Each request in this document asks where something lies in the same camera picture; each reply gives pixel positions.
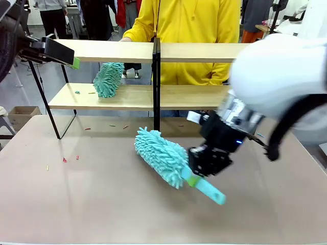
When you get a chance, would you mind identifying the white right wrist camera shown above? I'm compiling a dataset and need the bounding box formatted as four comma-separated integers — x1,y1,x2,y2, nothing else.
186,110,204,124

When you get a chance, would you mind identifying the grey background table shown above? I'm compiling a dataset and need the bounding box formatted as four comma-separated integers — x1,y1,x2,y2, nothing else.
65,6,85,39

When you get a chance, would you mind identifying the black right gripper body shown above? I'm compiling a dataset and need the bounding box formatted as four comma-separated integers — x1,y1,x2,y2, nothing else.
199,111,250,154

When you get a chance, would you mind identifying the person's right forearm yellow sleeve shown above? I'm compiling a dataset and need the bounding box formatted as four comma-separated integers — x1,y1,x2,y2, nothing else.
122,15,156,43

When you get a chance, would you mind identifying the bystander in orange trousers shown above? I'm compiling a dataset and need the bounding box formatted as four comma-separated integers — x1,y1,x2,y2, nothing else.
241,0,272,43

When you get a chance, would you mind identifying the wooden background table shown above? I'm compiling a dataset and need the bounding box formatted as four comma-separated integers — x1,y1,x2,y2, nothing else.
254,24,272,34

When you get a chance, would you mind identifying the teal microfiber duster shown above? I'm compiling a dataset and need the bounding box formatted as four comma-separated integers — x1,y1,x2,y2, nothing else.
92,62,125,99
134,126,227,206

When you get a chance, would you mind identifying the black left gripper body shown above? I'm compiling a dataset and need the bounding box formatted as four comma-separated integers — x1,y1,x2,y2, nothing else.
19,35,47,64

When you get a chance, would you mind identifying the bystander in black trousers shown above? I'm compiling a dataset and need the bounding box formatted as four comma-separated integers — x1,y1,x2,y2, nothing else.
34,0,68,40

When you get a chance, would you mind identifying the black cable sleeve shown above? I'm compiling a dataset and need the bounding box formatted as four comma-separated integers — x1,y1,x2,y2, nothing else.
0,15,25,83
265,93,327,162

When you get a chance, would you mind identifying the wooden shelf black frame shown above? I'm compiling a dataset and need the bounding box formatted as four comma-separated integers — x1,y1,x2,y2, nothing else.
25,37,157,140
156,37,250,131

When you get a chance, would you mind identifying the black tripod pole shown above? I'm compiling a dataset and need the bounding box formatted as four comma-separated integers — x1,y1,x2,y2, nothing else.
270,0,282,33

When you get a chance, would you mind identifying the person's left forearm yellow sleeve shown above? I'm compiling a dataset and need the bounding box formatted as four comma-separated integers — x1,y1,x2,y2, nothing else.
204,33,241,86

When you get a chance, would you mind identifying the red jacket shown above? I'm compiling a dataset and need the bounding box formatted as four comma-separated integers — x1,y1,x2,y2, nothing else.
114,0,143,29

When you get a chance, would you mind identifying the bystander in dark clothes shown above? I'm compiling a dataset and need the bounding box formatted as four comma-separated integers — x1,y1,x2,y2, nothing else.
80,0,114,41

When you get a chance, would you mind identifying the person in yellow hoodie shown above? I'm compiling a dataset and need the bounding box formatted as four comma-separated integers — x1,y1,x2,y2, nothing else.
122,0,241,118

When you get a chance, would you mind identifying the cardboard box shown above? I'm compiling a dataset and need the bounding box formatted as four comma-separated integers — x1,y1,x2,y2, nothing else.
8,106,42,132

